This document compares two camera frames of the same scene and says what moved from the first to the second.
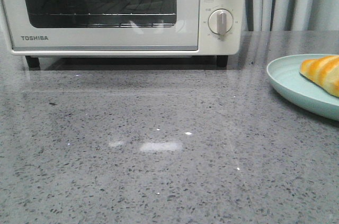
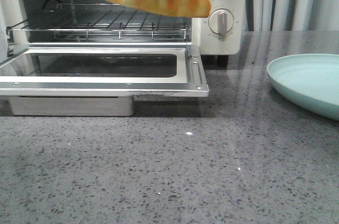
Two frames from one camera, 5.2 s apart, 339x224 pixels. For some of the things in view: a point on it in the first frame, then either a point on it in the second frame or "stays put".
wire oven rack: x=104 y=6 to x=98 y=21
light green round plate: x=284 y=72 stays put
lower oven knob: x=220 y=21 stays put
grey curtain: x=291 y=0 stays put
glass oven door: x=102 y=10 to x=102 y=71
